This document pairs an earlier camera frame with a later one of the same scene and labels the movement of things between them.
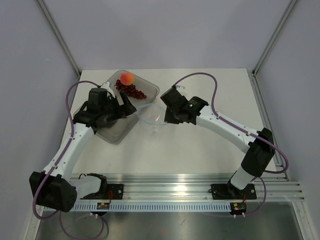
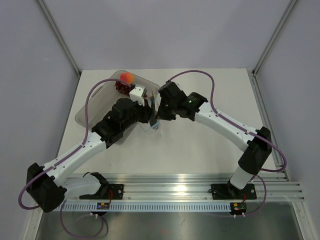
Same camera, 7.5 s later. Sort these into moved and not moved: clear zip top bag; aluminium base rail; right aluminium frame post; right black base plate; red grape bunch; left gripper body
Moved: clear zip top bag; left gripper body
Not moved: right aluminium frame post; right black base plate; red grape bunch; aluminium base rail
